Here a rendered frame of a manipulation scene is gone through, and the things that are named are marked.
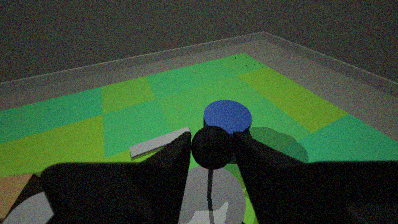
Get brown rectangular block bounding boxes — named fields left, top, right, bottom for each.
left=0, top=173, right=44, bottom=224

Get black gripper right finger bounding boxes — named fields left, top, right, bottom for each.
left=233, top=131, right=398, bottom=224

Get blue cylinder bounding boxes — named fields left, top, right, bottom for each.
left=203, top=100, right=252, bottom=140

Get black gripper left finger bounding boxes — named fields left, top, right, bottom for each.
left=40, top=132, right=191, bottom=224

